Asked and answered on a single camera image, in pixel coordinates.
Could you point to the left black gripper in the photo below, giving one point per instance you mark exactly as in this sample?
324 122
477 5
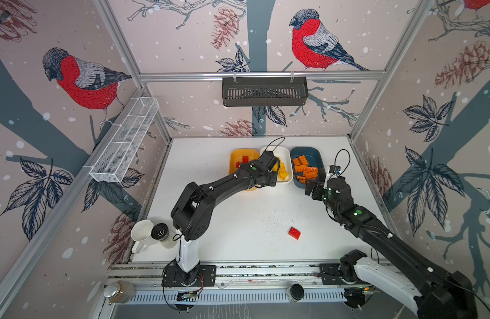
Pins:
273 182

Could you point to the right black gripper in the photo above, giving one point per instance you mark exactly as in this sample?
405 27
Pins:
320 187

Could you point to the yellow lego brick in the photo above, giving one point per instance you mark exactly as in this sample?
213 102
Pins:
282 172

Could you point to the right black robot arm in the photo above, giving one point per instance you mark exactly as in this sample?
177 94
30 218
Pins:
423 287

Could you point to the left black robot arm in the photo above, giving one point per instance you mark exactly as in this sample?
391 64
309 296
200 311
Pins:
192 212

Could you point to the white plastic container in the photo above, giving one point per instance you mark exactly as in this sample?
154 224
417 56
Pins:
283 154

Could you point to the yellow plastic container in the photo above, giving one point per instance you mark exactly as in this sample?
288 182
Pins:
236 158

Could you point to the dark teal plastic container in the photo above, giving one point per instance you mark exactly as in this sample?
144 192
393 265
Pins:
315 160

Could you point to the small black lidded cup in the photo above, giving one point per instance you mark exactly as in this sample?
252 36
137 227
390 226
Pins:
162 233

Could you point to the white ceramic mug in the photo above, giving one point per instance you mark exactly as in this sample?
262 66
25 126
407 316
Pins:
141 234

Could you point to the small glass jar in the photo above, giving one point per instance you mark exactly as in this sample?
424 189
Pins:
119 292

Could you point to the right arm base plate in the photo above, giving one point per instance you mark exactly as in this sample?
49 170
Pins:
336 274

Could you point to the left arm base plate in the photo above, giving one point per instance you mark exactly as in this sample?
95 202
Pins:
201 276

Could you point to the white mesh wire tray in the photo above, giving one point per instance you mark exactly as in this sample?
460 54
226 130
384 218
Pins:
116 159

